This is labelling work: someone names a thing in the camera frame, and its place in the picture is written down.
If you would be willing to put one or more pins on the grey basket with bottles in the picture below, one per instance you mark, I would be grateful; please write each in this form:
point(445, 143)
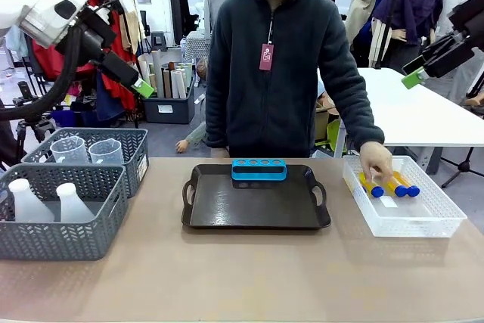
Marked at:
point(64, 240)

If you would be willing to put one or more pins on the person's left hand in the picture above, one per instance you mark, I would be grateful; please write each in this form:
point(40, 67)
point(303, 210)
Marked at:
point(374, 158)

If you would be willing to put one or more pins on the white table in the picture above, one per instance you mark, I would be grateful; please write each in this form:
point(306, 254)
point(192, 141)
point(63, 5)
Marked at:
point(416, 111)

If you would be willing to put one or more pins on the black stand legs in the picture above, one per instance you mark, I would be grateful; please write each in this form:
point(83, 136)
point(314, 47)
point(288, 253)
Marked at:
point(463, 166)

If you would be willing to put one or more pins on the white perforated plastic basket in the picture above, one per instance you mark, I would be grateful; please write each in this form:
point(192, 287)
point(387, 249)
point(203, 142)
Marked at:
point(416, 221)

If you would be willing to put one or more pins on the sticker label on basket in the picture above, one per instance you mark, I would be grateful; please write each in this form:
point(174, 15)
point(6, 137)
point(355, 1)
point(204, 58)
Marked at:
point(142, 169)

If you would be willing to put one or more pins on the person's left forearm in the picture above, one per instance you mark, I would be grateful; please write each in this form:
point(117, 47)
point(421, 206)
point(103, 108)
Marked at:
point(359, 118)

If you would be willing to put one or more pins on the black serving tray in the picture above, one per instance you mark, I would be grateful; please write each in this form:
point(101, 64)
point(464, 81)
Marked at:
point(249, 205)

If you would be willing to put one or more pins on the blue test tube rack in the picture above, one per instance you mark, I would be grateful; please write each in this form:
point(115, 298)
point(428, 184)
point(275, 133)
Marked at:
point(259, 175)

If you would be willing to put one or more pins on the grey basket with label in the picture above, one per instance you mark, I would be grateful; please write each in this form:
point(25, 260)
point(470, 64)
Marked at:
point(132, 141)

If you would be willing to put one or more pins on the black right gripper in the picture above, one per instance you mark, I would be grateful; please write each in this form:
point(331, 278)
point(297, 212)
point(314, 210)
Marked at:
point(472, 20)

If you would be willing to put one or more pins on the clear plastic measuring cup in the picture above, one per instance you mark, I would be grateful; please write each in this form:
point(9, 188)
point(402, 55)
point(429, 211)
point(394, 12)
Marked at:
point(70, 149)
point(106, 153)

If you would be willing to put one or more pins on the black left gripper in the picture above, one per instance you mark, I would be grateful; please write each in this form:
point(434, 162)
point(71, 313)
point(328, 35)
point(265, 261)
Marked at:
point(96, 33)

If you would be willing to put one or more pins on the mannequin in purple shirt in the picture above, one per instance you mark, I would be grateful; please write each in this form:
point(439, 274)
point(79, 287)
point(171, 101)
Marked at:
point(412, 5)

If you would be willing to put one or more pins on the white plastic bottle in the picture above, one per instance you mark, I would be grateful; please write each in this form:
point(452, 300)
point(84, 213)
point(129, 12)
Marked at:
point(26, 205)
point(73, 207)

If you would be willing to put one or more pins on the white paper label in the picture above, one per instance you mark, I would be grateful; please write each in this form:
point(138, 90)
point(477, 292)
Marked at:
point(388, 202)

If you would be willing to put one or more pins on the cardboard box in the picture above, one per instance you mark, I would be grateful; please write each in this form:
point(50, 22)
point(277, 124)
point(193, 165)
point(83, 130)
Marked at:
point(325, 115)

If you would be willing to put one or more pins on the person's right forearm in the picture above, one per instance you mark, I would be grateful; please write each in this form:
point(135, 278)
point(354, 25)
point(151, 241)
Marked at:
point(217, 118)

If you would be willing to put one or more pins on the grey step stool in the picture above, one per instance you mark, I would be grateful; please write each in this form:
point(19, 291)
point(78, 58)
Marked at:
point(159, 41)

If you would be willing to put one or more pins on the red hanging garments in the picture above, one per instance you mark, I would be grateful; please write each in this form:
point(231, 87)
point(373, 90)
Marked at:
point(113, 84)

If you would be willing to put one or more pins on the maroon hanging name tag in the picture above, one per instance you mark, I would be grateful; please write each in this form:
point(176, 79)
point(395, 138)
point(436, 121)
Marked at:
point(266, 57)

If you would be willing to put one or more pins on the grey storage bin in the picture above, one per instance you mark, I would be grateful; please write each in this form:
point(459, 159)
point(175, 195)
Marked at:
point(170, 109)

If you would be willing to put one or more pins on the paper rolls bundle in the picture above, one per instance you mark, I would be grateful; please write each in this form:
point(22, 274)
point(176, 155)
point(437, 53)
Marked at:
point(170, 81)

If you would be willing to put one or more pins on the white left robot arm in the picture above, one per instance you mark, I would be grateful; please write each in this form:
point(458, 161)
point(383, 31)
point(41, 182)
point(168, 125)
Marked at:
point(38, 9)

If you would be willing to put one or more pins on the yellow tube with blue cap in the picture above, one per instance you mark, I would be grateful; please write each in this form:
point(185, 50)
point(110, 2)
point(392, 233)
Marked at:
point(400, 191)
point(414, 190)
point(376, 191)

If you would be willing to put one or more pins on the mannequin in beige coat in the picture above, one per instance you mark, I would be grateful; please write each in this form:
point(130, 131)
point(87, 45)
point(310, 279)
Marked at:
point(363, 9)

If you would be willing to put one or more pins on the person in dark fleece jacket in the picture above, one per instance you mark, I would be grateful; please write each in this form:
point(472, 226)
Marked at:
point(272, 103)

